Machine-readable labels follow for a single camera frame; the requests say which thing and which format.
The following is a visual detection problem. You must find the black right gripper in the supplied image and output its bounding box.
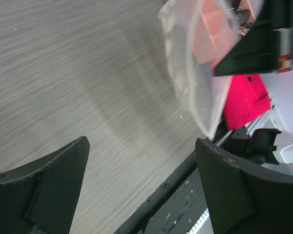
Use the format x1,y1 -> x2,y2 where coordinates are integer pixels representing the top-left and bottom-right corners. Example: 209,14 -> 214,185
214,0 -> 293,77

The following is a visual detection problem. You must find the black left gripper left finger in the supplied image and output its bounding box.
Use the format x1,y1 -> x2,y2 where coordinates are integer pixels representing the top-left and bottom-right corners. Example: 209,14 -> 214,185
0,136 -> 90,234

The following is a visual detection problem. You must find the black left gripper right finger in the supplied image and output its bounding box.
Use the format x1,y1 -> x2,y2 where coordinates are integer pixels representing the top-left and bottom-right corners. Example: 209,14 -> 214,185
195,138 -> 293,234

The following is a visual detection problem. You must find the clear dotted zip bag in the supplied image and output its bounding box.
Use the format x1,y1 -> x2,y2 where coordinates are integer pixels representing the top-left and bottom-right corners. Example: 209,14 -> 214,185
158,0 -> 264,141

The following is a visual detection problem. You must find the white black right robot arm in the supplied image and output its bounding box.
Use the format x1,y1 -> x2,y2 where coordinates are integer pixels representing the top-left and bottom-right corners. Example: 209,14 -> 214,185
214,0 -> 293,165

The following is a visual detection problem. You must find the pink compartment organizer tray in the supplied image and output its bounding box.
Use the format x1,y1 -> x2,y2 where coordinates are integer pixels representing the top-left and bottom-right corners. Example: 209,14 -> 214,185
192,0 -> 257,64

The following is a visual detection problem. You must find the magenta red cloth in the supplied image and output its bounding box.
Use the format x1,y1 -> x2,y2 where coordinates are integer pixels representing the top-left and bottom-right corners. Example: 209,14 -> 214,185
223,74 -> 271,130

